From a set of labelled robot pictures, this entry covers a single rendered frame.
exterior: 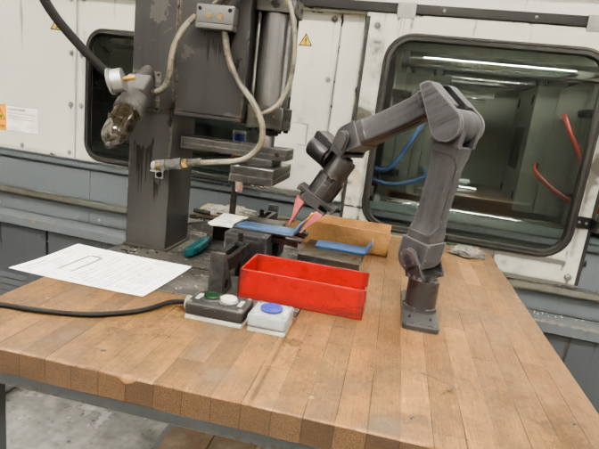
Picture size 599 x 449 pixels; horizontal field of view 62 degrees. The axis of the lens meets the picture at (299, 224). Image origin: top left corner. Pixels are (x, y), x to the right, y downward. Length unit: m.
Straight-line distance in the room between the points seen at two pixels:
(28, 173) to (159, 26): 1.31
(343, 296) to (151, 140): 0.59
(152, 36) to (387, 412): 0.93
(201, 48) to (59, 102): 1.20
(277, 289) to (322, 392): 0.31
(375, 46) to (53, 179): 1.41
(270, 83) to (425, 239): 0.49
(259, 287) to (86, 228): 1.34
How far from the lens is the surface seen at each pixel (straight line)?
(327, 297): 0.96
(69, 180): 2.26
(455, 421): 0.73
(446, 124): 0.95
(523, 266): 1.79
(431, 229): 0.99
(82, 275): 1.09
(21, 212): 2.44
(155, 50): 1.23
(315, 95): 1.80
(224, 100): 1.16
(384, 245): 1.42
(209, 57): 1.18
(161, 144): 1.22
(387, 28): 1.74
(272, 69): 1.16
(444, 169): 0.97
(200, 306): 0.88
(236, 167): 1.11
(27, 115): 2.40
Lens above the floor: 1.27
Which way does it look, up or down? 13 degrees down
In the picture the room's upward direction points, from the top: 7 degrees clockwise
